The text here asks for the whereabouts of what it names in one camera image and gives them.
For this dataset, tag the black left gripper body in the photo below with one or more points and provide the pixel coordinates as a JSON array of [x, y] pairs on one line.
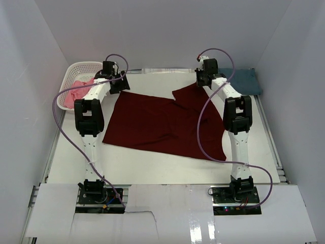
[[117, 75]]

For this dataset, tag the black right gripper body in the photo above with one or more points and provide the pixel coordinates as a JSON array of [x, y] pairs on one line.
[[201, 74]]

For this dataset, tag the dark red t shirt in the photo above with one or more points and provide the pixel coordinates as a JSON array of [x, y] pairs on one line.
[[186, 125]]

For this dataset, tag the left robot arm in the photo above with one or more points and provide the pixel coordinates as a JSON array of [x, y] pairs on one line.
[[89, 121]]

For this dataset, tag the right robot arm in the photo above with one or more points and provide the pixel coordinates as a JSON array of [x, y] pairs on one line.
[[237, 121]]

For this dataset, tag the white plastic basket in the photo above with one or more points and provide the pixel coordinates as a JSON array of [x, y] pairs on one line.
[[80, 71]]

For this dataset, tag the folded teal t shirt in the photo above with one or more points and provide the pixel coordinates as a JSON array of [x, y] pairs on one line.
[[245, 82]]

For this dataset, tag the pink t shirt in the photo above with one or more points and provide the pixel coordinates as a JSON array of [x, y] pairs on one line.
[[78, 93]]

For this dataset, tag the white paper sheet front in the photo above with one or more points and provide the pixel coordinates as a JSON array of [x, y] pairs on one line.
[[168, 214]]

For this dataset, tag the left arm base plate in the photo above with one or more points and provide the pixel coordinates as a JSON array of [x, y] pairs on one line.
[[106, 204]]

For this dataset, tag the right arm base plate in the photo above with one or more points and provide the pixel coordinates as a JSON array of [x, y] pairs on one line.
[[225, 204]]

